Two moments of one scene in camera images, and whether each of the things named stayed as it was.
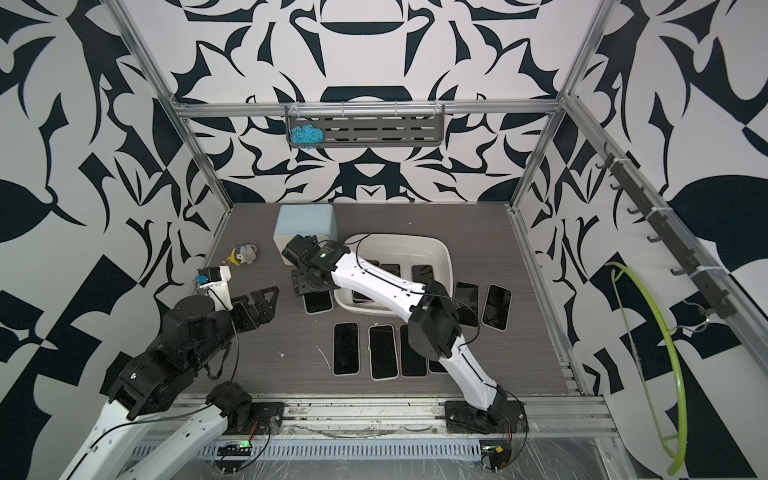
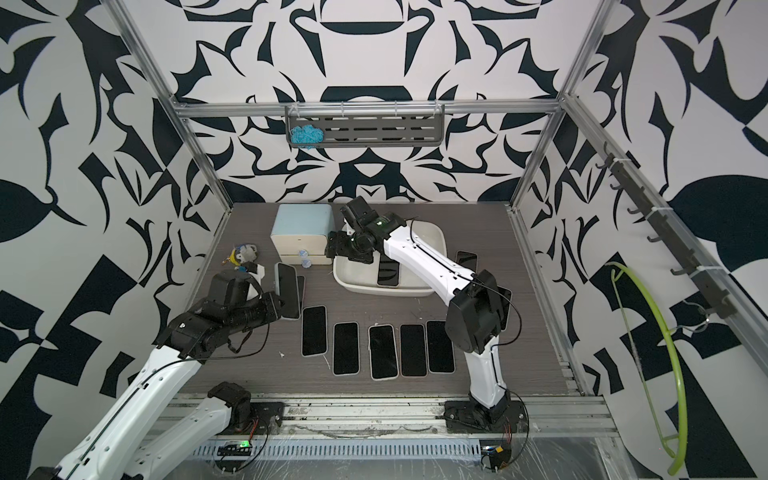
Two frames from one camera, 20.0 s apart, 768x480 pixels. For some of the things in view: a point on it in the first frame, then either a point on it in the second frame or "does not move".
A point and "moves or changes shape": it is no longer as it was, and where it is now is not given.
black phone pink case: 346,348 does not move
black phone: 382,351 does not move
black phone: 467,303 moves or changes shape
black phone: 497,307 does not move
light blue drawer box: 306,220 does not move
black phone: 318,302 moves or changes shape
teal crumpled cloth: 306,136 does not move
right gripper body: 302,278 → 346,244
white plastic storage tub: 417,257 moves or changes shape
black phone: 422,273 moves or changes shape
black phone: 393,268 → 314,333
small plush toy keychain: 244,254 does not move
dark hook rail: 718,301 does not move
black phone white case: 412,363 does not move
